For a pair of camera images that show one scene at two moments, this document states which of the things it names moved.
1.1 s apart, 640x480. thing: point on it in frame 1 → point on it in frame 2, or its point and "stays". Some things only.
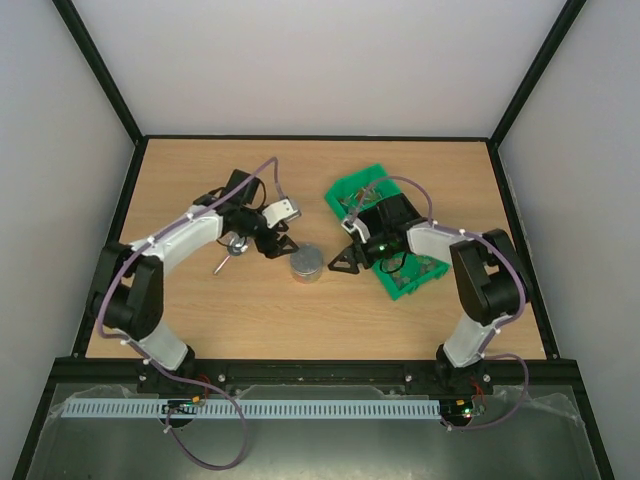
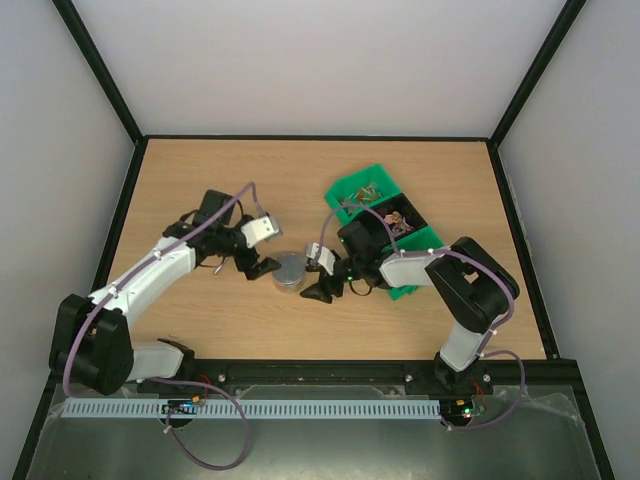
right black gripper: (361, 253) → (333, 279)
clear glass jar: (306, 270) → (287, 288)
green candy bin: (351, 195) stays
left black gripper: (273, 250) → (245, 265)
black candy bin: (383, 217) stays
